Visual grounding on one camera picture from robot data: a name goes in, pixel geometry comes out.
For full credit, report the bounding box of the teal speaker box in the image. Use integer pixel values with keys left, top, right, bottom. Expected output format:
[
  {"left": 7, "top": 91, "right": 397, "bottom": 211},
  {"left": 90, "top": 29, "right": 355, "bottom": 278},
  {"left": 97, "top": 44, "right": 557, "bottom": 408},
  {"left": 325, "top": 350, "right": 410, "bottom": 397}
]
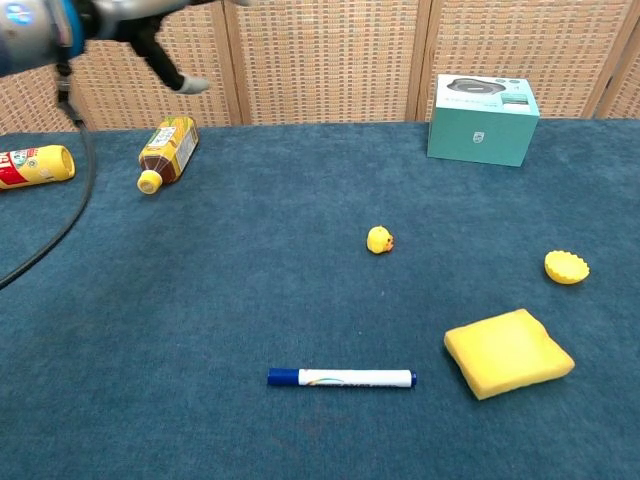
[{"left": 427, "top": 73, "right": 541, "bottom": 168}]

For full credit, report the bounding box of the wicker folding screen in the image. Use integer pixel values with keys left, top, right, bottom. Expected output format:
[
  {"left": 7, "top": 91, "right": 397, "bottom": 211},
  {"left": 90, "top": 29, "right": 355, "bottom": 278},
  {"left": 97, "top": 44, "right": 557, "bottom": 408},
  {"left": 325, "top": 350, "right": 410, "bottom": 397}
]
[{"left": 0, "top": 0, "right": 640, "bottom": 134}]

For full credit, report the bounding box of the yellow bottle with red label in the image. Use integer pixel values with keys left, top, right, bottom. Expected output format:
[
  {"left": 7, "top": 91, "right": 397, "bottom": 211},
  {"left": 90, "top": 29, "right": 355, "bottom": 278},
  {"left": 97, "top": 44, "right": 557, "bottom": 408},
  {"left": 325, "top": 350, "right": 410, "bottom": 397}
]
[{"left": 0, "top": 144, "right": 77, "bottom": 191}]

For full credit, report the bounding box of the small yellow rubber duck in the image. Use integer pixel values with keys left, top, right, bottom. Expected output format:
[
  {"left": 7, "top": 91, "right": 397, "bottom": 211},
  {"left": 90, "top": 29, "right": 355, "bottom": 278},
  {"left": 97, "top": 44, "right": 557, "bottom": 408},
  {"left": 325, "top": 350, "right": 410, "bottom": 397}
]
[{"left": 366, "top": 225, "right": 396, "bottom": 256}]

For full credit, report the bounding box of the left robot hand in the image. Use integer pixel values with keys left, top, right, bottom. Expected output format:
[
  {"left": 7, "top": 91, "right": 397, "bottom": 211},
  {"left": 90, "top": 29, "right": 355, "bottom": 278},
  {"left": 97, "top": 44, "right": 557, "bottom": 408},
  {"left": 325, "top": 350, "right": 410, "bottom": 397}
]
[{"left": 84, "top": 0, "right": 251, "bottom": 95}]

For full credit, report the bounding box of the white marker with blue cap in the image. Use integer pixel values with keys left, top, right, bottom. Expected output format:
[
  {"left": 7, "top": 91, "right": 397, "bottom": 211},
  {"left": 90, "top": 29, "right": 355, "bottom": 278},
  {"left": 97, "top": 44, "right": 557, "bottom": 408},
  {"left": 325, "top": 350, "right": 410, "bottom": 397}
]
[{"left": 267, "top": 367, "right": 419, "bottom": 390}]

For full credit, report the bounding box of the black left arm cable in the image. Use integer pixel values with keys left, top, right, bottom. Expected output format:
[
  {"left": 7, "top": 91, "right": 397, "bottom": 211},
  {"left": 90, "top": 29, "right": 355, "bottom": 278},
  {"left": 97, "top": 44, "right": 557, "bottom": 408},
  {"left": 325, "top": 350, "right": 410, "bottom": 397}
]
[{"left": 0, "top": 49, "right": 97, "bottom": 291}]

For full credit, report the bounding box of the tea bottle with yellow cap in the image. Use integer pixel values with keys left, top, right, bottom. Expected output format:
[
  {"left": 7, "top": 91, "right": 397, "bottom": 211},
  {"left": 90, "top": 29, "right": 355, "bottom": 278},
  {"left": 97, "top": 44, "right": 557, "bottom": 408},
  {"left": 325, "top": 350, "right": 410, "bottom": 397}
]
[{"left": 137, "top": 116, "right": 200, "bottom": 195}]

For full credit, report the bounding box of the yellow scalloped round cup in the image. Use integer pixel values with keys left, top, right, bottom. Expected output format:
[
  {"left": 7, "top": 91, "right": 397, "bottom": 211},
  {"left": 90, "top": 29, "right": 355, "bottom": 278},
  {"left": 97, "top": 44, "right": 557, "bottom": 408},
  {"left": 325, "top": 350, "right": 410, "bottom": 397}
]
[{"left": 543, "top": 250, "right": 591, "bottom": 286}]

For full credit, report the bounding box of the yellow sponge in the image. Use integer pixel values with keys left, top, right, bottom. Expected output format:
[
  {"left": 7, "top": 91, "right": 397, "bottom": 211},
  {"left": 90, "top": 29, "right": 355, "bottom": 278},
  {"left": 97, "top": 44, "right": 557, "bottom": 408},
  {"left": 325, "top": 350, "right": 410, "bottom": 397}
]
[{"left": 443, "top": 308, "right": 576, "bottom": 401}]

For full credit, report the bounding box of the blue table cloth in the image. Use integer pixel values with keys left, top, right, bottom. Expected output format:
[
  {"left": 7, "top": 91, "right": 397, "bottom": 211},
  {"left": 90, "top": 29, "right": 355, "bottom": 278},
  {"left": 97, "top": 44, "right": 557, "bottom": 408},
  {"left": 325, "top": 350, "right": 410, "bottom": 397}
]
[{"left": 0, "top": 118, "right": 640, "bottom": 480}]

